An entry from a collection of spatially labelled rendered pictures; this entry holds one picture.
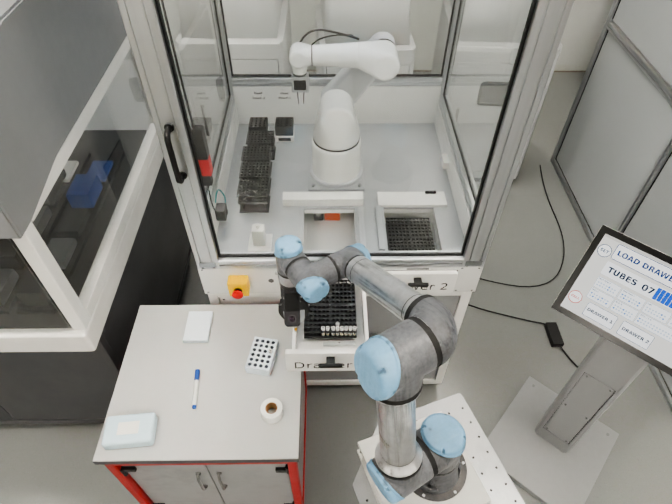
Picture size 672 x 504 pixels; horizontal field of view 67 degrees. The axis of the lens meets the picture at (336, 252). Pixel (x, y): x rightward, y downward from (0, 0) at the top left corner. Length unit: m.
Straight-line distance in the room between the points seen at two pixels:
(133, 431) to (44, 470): 1.06
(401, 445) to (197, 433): 0.74
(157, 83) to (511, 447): 2.07
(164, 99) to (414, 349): 0.89
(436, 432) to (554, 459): 1.29
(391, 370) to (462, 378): 1.74
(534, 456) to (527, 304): 0.89
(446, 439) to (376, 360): 0.45
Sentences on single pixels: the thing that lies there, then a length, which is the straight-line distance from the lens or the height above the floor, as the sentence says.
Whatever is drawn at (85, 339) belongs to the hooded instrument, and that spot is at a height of 0.88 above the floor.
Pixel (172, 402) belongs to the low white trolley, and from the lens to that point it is 1.80.
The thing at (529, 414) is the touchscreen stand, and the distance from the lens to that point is 2.66.
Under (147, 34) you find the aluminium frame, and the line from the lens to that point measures 1.34.
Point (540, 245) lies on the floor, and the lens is 3.43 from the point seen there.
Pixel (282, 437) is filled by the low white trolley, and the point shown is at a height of 0.76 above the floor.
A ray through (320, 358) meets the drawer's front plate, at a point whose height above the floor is 0.90.
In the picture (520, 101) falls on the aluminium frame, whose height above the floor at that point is 1.61.
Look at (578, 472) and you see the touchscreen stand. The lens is 2.63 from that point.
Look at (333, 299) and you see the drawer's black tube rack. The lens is 1.76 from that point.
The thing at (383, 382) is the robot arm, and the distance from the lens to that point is 0.98.
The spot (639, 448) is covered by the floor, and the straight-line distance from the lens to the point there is 2.85.
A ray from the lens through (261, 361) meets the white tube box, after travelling 1.78.
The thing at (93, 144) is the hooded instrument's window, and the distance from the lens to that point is 1.98.
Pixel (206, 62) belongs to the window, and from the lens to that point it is 1.36.
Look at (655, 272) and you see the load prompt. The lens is 1.80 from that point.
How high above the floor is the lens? 2.31
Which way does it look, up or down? 48 degrees down
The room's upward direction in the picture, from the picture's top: 1 degrees clockwise
